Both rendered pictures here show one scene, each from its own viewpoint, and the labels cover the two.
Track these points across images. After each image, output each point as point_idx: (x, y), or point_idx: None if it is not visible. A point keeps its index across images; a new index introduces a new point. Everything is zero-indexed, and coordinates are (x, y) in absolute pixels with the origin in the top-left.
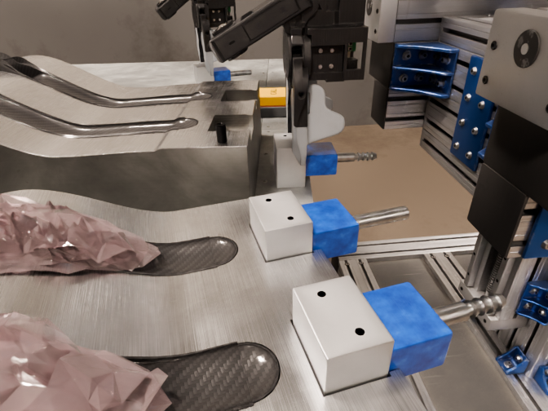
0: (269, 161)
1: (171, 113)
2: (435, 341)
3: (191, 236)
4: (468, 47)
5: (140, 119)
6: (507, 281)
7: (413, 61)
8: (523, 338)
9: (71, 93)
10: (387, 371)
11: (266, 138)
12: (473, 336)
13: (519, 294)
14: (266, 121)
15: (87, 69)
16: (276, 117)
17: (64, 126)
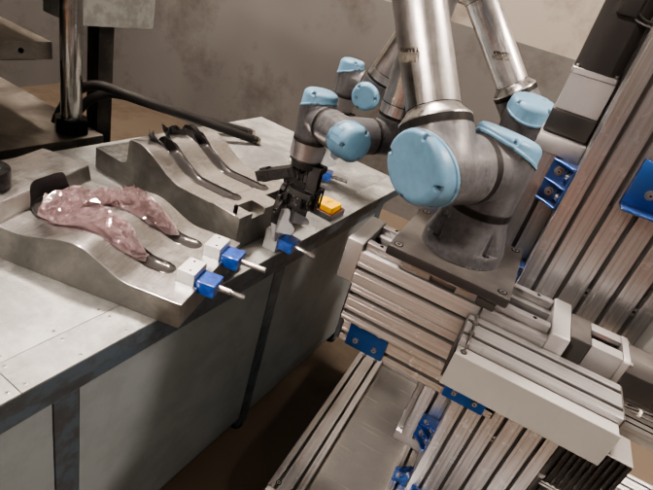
0: None
1: (238, 190)
2: (208, 286)
3: (192, 236)
4: None
5: (224, 186)
6: (414, 404)
7: None
8: (417, 461)
9: (213, 157)
10: (192, 285)
11: (295, 224)
12: (400, 451)
13: (418, 420)
14: (310, 216)
15: (268, 127)
16: (319, 217)
17: (195, 174)
